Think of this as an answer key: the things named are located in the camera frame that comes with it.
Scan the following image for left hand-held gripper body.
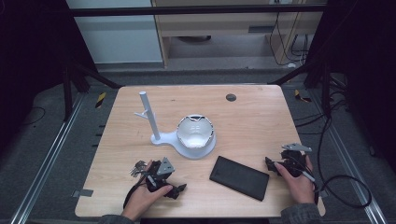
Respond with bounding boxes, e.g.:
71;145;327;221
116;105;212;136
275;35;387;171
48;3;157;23
145;156;176;192

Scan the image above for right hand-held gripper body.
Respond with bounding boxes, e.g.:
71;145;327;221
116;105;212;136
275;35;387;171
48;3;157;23
279;142;313;179

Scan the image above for black case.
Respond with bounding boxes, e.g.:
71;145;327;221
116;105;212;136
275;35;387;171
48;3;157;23
208;155;271;203

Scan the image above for person's right hand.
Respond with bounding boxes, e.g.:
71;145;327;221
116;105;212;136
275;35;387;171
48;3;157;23
273;154;317;205

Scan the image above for person's left hand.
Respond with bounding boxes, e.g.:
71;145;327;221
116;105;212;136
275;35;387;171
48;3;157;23
120;160;174;222

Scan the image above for white bowl-shaped shell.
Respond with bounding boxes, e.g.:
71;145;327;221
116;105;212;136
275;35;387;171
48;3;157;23
176;114;217;149

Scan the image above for white stand with pole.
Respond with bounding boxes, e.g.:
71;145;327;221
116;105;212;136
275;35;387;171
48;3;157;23
134;91;218;161

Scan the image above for yellow black striped tape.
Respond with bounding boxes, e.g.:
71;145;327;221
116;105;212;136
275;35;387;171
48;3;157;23
94;91;107;109
293;89;313;104

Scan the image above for black metal stand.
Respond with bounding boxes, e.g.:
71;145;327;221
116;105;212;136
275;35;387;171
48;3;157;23
61;58;123;123
266;58;333;117

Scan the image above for grey tape piece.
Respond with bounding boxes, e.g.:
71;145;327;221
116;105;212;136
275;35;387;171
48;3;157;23
71;189;94;199

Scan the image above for black curtain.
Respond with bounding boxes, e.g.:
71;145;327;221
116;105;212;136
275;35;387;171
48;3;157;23
0;0;96;153
306;0;396;175

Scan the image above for white cabinet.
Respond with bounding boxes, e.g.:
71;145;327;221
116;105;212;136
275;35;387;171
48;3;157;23
65;0;164;65

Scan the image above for light wooden desk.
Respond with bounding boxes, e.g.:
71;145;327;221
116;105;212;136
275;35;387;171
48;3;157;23
150;0;329;70

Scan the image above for black horizontal bar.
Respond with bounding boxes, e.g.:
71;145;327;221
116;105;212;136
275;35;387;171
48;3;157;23
69;4;328;18

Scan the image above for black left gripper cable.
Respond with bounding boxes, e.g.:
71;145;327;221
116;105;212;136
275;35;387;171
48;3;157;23
122;174;154;210

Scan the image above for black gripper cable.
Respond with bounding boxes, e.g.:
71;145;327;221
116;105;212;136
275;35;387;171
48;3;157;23
122;174;154;210
306;105;374;210

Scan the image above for black floor cable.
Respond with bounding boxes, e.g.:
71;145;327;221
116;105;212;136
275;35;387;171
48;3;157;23
293;98;347;136
21;105;47;127

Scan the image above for metal floor rail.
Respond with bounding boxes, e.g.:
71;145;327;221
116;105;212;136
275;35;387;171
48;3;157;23
8;92;86;224
310;89;389;224

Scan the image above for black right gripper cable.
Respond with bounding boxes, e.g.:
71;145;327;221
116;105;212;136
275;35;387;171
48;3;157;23
306;105;374;210

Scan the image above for black hanging cables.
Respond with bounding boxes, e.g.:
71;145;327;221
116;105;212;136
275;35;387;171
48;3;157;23
268;11;310;68

